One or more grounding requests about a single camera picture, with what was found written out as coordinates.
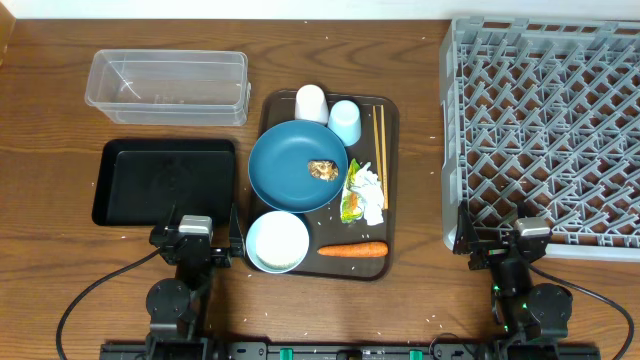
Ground grey dishwasher rack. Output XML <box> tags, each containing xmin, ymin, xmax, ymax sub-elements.
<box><xmin>440</xmin><ymin>16</ymin><xmax>639</xmax><ymax>262</ymax></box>

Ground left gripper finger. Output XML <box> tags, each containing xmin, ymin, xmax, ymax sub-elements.
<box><xmin>229</xmin><ymin>204</ymin><xmax>246</xmax><ymax>258</ymax></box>
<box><xmin>162</xmin><ymin>203</ymin><xmax>176</xmax><ymax>231</ymax></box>

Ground white plastic cup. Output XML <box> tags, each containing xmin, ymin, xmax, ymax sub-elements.
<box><xmin>294</xmin><ymin>84</ymin><xmax>329</xmax><ymax>126</ymax></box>

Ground wooden chopstick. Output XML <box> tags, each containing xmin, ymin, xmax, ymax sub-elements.
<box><xmin>372</xmin><ymin>106</ymin><xmax>383</xmax><ymax>186</ymax></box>
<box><xmin>380</xmin><ymin>105</ymin><xmax>389</xmax><ymax>210</ymax></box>

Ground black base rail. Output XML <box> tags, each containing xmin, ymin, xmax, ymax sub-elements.
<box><xmin>99</xmin><ymin>342</ymin><xmax>601</xmax><ymax>360</ymax></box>

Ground wooden chopstick right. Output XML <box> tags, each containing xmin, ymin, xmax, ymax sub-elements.
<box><xmin>380</xmin><ymin>105</ymin><xmax>389</xmax><ymax>210</ymax></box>

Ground white tissue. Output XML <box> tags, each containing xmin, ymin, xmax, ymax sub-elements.
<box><xmin>351</xmin><ymin>162</ymin><xmax>384</xmax><ymax>226</ymax></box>

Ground light blue plastic cup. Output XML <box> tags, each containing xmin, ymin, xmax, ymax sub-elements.
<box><xmin>327</xmin><ymin>100</ymin><xmax>361</xmax><ymax>147</ymax></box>

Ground clear plastic bin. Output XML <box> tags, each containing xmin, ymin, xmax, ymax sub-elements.
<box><xmin>85</xmin><ymin>49</ymin><xmax>251</xmax><ymax>126</ymax></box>

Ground green snack wrapper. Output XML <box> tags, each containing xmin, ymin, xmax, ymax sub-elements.
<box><xmin>340</xmin><ymin>159</ymin><xmax>364</xmax><ymax>224</ymax></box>

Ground black rectangular tray bin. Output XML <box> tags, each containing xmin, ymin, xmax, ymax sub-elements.
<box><xmin>92</xmin><ymin>138</ymin><xmax>236</xmax><ymax>226</ymax></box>

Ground dark brown serving tray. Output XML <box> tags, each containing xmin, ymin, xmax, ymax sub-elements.
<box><xmin>249</xmin><ymin>90</ymin><xmax>400</xmax><ymax>281</ymax></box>

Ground orange carrot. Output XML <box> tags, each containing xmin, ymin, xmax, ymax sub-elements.
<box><xmin>317</xmin><ymin>242</ymin><xmax>389</xmax><ymax>258</ymax></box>

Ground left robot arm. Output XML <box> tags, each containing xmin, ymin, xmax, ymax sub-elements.
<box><xmin>142</xmin><ymin>205</ymin><xmax>246</xmax><ymax>360</ymax></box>

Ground brown food scrap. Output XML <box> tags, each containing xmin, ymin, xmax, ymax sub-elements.
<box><xmin>307</xmin><ymin>160</ymin><xmax>339</xmax><ymax>182</ymax></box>

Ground light blue bowl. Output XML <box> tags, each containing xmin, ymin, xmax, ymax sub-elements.
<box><xmin>244</xmin><ymin>210</ymin><xmax>311</xmax><ymax>275</ymax></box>

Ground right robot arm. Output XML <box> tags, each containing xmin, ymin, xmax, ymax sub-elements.
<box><xmin>453</xmin><ymin>203</ymin><xmax>573</xmax><ymax>359</ymax></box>

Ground dark blue plate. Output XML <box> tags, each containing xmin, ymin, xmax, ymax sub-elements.
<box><xmin>248</xmin><ymin>120</ymin><xmax>348</xmax><ymax>213</ymax></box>

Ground wooden chopstick left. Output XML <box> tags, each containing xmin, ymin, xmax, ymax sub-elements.
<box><xmin>372</xmin><ymin>106</ymin><xmax>383</xmax><ymax>186</ymax></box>

